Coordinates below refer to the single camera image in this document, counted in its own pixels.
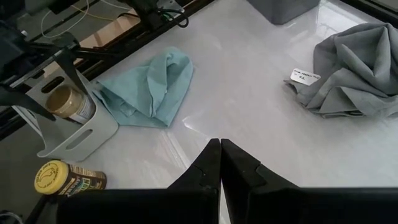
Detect grey cloth napkin white label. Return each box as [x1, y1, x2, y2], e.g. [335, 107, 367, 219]
[283, 22, 398, 119]

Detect spice jar gold lid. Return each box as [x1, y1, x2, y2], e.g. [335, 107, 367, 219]
[45, 84, 96, 125]

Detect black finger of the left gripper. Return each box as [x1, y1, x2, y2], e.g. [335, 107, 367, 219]
[0, 85, 57, 123]
[52, 31, 91, 95]

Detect grey bin with slot handles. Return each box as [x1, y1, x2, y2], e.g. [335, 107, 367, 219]
[12, 67, 119, 162]

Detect plain grey plastic bin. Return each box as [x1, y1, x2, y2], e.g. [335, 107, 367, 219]
[247, 0, 321, 26]

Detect white cable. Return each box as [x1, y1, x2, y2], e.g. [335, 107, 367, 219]
[40, 0, 123, 40]

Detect brown spice jar yellow lid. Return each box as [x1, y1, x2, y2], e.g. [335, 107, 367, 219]
[34, 159, 108, 197]

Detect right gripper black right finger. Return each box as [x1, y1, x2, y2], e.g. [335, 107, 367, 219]
[220, 138, 398, 224]

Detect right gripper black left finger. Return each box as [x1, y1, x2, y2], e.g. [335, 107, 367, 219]
[57, 138, 221, 224]

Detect yellow cable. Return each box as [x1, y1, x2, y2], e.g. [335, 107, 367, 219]
[70, 4, 116, 22]

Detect teal cloth napkin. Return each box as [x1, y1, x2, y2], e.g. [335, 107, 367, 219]
[93, 46, 194, 128]

